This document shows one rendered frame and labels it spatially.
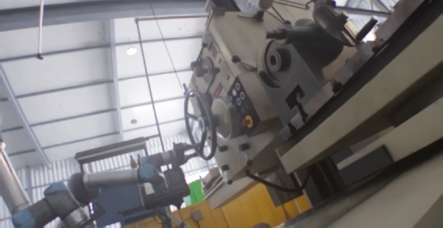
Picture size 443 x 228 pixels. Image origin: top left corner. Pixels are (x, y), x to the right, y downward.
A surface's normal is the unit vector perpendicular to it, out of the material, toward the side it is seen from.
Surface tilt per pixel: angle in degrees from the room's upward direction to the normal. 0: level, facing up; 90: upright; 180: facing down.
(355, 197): 90
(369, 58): 90
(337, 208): 90
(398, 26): 90
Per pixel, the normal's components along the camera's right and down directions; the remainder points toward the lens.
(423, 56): -0.88, 0.18
